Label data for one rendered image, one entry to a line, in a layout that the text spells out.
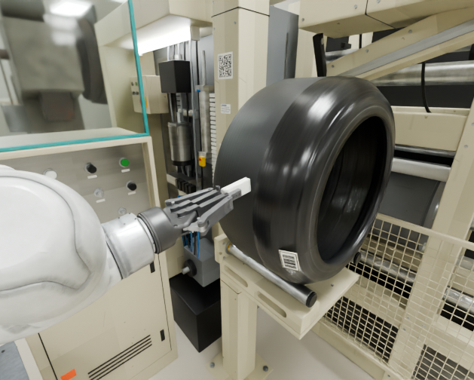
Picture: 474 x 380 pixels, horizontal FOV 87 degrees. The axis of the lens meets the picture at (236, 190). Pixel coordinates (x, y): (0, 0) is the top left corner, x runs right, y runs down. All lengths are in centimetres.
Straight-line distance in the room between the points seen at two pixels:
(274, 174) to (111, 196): 75
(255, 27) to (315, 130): 47
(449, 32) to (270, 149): 63
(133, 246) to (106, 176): 71
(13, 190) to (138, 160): 91
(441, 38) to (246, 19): 55
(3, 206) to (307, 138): 45
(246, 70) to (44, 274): 76
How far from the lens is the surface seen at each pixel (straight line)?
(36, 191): 21
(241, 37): 86
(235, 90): 85
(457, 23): 99
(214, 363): 170
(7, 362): 118
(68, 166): 104
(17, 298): 21
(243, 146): 58
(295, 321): 80
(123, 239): 39
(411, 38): 101
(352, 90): 63
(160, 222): 41
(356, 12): 94
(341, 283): 101
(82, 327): 130
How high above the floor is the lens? 143
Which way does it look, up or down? 21 degrees down
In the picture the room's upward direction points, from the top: straight up
